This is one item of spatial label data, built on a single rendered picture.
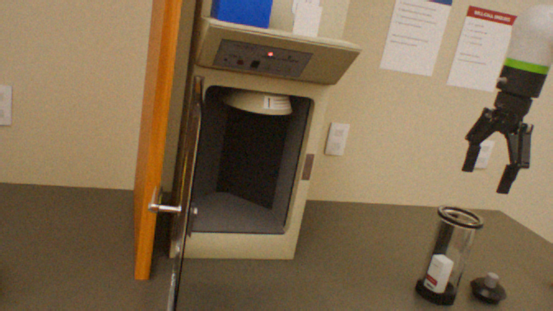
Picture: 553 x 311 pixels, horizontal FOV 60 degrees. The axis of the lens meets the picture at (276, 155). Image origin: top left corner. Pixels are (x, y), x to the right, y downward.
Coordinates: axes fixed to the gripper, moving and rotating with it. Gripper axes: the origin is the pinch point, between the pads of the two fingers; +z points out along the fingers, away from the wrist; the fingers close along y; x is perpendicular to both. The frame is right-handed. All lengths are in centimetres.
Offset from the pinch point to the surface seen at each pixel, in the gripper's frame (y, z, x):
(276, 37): -4, -23, -57
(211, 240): -14, 28, -60
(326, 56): -6, -21, -45
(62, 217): -33, 34, -96
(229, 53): -9, -18, -65
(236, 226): -17, 26, -54
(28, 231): -26, 34, -102
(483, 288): 5.1, 28.5, 7.1
